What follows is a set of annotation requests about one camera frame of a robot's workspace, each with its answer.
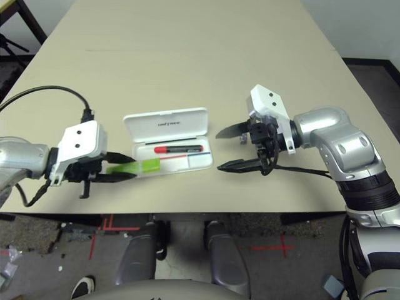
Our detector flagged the dark foam floor mat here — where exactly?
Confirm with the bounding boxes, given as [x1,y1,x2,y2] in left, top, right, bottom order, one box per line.
[0,59,29,94]

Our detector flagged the thin black left gripper cable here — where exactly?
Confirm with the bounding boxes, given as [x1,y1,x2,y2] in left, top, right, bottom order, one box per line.
[15,181,53,208]

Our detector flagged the side table with black frame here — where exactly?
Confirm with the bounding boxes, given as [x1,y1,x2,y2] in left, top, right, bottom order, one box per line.
[0,0,48,44]

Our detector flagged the black and white shoe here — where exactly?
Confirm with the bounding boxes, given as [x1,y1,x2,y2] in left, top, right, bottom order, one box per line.
[71,275,96,300]

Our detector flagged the small blue-grey box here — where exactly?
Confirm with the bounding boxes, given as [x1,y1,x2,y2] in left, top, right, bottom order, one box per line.
[323,274,344,298]

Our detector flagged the red tape cross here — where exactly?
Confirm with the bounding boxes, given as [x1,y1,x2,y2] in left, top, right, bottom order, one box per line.
[249,234,294,259]

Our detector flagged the thick black left camera cable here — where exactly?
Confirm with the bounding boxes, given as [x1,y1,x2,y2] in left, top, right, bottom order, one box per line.
[0,86,96,124]

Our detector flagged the black tripod stand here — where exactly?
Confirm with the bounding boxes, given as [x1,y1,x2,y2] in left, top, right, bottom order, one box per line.
[0,34,31,68]

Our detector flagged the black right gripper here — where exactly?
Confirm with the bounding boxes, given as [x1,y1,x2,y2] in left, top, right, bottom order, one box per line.
[214,117,279,173]

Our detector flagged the grey robot leg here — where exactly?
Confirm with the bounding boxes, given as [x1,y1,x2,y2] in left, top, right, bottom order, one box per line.
[115,221,157,287]
[207,221,251,296]

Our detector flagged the grey robot left leg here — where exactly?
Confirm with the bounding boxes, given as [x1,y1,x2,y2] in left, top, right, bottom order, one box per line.
[115,221,157,287]

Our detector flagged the speckled brown floor mat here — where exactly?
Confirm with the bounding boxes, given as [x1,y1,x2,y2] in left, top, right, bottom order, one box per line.
[231,214,313,238]
[0,215,62,254]

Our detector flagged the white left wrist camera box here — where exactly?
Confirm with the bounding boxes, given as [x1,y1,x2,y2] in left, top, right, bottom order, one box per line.
[49,121,109,188]

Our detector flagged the white plastic pencil case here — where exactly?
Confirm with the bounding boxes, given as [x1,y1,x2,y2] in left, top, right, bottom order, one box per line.
[122,107,215,179]

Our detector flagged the black marker with red cap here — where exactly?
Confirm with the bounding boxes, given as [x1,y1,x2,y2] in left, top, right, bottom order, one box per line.
[154,144,203,154]

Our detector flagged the grey robot right leg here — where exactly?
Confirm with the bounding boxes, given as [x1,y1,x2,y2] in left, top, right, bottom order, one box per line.
[207,221,251,296]

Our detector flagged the grey robot torso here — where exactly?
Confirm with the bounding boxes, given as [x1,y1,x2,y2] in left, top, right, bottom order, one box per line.
[73,279,248,300]

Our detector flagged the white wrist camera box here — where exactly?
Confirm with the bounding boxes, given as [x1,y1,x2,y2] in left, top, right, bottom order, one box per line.
[49,121,109,188]
[245,84,296,154]

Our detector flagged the red tape lines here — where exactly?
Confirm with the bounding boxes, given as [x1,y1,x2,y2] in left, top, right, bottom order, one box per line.
[89,214,141,260]

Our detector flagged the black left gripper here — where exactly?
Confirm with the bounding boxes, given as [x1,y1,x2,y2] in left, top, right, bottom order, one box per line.
[64,152,137,199]

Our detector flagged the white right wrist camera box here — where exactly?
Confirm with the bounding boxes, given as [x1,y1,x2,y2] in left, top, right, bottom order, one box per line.
[245,84,296,154]

